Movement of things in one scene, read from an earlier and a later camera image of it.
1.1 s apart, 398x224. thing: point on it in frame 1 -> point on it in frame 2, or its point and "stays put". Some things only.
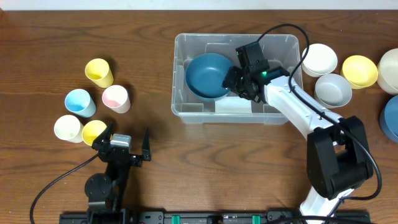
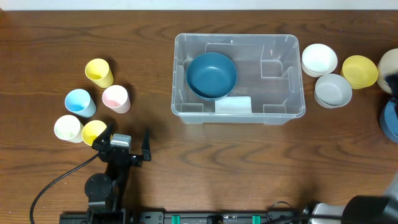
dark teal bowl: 388,119 stays put
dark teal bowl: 204,76 stays put
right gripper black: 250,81 -> 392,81
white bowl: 320,60 stays put
